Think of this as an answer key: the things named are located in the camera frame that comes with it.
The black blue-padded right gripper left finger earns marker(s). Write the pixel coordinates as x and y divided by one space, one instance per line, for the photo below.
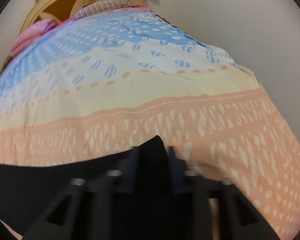
115 205

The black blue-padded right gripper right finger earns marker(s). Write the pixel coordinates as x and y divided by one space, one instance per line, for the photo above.
219 208

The black pants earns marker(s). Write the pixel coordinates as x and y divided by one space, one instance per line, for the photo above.
25 192

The peach blue patterned bedspread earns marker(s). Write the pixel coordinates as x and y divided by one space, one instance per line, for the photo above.
100 85

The brown fuzzy item beside bed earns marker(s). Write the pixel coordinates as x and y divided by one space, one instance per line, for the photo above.
6 62

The folded pink blanket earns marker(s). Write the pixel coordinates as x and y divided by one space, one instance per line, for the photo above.
32 34

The plaid pillow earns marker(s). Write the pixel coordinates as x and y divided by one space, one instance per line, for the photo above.
103 6

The cream wooden headboard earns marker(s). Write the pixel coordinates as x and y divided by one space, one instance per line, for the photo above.
59 10

